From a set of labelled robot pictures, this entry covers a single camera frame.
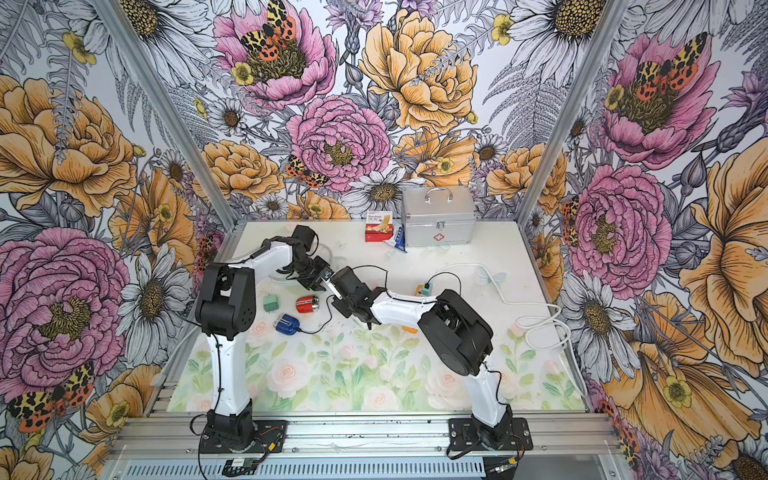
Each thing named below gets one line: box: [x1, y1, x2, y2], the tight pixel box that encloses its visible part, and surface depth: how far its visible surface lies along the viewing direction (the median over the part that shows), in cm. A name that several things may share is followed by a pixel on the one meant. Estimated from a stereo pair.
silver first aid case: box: [402, 185, 477, 247], surface depth 111 cm
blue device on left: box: [273, 313, 300, 336], surface depth 93 cm
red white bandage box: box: [365, 211, 393, 243], surface depth 118 cm
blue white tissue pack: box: [384, 224, 407, 253], surface depth 114 cm
